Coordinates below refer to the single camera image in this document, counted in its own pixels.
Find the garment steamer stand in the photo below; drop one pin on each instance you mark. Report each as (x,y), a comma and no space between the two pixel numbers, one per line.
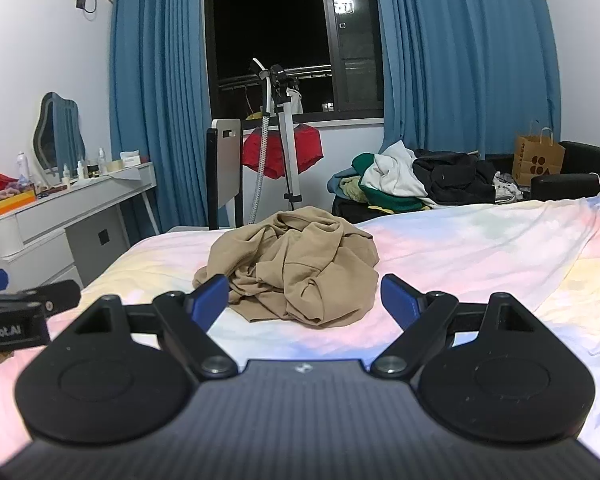
(287,150)

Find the white tissue box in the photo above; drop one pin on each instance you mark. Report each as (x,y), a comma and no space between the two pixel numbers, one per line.
(130,159)

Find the cardboard box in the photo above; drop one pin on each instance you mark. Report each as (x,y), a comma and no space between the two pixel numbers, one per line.
(535,160)

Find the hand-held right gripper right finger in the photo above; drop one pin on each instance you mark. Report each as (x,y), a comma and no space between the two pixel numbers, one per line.
(397,302)

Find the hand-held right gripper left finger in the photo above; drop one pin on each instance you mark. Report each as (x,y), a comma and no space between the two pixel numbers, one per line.
(210,301)

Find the blue curtain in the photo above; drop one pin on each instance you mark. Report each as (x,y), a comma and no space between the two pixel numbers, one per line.
(155,110)
(455,60)

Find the black sofa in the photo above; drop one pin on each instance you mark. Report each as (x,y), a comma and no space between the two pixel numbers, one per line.
(580,160)

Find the orange tray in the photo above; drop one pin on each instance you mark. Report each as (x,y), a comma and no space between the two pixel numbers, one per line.
(10,204)

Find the dark window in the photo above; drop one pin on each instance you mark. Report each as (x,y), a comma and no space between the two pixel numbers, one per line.
(270,20)

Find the black wall socket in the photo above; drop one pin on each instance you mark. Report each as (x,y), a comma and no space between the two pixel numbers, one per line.
(81,2)

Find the white spray bottle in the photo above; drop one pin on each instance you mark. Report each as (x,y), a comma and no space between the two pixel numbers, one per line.
(23,170)

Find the red garment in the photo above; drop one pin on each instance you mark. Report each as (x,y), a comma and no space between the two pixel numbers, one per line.
(305,147)

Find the wavy frame mirror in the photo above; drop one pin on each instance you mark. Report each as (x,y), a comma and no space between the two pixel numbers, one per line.
(60,130)

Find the tan t-shirt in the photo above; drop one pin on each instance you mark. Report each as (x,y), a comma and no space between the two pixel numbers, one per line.
(300,270)

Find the metal balcony railing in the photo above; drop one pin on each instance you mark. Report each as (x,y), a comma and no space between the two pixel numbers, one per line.
(310,69)

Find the green garment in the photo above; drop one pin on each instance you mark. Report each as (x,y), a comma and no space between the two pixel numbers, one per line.
(390,203)

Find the pastel tie-dye bed sheet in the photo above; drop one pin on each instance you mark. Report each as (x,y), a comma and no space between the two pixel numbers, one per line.
(480,250)

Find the white dressing table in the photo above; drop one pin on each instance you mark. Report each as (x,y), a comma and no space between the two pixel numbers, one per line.
(30,220)

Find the black garment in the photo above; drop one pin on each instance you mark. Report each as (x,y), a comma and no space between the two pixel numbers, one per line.
(460,180)

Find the white garment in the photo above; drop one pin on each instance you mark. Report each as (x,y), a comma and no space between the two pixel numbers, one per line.
(395,175)

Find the yellow-green garment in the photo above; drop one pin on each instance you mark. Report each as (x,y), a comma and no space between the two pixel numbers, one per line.
(352,189)

